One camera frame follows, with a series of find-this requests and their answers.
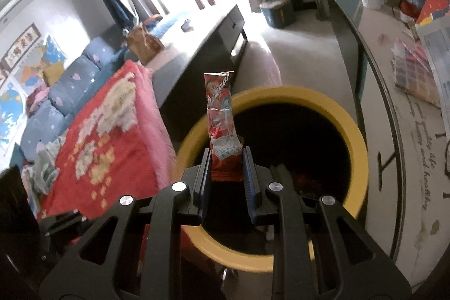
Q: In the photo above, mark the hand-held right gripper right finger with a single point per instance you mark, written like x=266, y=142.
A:
x=248, y=180

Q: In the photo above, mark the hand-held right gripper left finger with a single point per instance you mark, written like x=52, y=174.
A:
x=207, y=180

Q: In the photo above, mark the red snack wrapper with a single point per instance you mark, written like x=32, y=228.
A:
x=221, y=117

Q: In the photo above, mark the yellow trash bin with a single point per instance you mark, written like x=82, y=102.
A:
x=344, y=124

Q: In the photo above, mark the light patterned cloth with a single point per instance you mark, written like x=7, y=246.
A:
x=44, y=166

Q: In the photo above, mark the red floral blanket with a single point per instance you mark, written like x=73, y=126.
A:
x=116, y=138

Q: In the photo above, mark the world map poster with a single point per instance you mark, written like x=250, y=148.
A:
x=12, y=110

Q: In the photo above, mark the dark wooden coffee table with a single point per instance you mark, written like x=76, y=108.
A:
x=200, y=50

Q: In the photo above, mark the pink plush toy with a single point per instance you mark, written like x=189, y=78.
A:
x=38, y=99

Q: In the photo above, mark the blue patterned sofa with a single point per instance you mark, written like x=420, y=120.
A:
x=70, y=89

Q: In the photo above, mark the television cabinet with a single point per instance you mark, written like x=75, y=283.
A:
x=393, y=152

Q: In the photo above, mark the brown paper bag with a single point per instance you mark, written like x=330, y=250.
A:
x=144, y=43

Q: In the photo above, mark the yellow pillow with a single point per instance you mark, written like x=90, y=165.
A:
x=53, y=72

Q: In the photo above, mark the small blue object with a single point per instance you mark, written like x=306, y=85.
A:
x=186, y=25

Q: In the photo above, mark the blue storage box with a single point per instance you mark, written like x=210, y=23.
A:
x=277, y=13

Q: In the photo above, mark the country map poster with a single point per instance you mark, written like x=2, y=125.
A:
x=42, y=55

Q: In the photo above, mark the framed embroidery picture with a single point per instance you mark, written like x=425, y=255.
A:
x=21, y=47

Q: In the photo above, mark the colourful bead organiser box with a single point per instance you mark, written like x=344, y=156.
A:
x=415, y=71

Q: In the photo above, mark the white printed paper sheet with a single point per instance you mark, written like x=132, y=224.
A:
x=437, y=50

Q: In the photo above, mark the red canvas painting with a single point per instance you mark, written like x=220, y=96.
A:
x=436, y=1

